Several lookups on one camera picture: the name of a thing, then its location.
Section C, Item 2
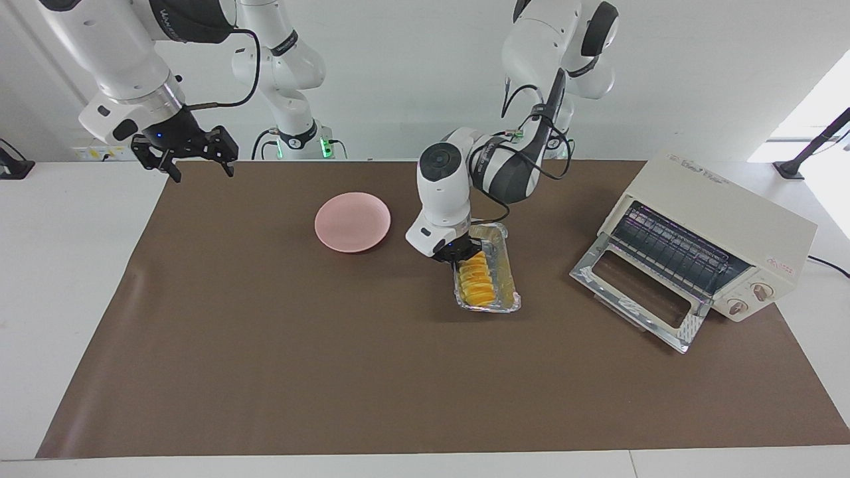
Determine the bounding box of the black angled stand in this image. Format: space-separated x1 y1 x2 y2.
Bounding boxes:
774 108 850 180

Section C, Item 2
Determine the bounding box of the aluminium foil tray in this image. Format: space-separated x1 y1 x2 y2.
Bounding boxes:
453 222 522 314

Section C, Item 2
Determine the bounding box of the black table clamp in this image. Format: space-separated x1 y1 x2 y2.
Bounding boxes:
0 138 35 180

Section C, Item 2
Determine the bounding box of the metal oven wire rack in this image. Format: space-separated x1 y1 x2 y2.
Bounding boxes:
611 202 738 299

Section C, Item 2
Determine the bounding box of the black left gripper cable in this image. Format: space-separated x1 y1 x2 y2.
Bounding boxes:
465 113 573 228

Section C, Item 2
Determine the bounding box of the black left arm base cable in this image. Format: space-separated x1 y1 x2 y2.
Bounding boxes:
501 76 532 138

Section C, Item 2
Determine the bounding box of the golden braided bread loaf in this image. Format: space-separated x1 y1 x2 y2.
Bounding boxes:
460 251 497 308

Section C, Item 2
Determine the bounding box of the black oven power cord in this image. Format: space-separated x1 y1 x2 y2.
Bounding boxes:
807 256 850 279

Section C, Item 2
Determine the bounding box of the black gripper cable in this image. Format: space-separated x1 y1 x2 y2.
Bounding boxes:
465 113 573 228
183 28 261 110

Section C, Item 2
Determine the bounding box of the cream toaster oven casing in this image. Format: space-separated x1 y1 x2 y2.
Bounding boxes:
598 154 819 323

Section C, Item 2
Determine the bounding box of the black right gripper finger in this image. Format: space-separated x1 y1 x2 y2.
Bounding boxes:
131 136 181 183
199 126 238 177

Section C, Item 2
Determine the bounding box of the brown table mat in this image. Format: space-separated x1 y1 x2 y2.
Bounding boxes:
37 159 850 460

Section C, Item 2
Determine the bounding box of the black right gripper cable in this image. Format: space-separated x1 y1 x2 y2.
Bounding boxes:
183 28 261 110

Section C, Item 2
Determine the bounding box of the pink round plate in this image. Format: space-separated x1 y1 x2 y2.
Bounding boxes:
314 192 392 254

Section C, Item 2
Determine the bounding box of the glass oven door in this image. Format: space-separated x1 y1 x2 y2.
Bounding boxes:
569 232 713 355

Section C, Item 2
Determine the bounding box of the white wall power outlet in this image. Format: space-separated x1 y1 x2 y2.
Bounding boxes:
73 143 133 162

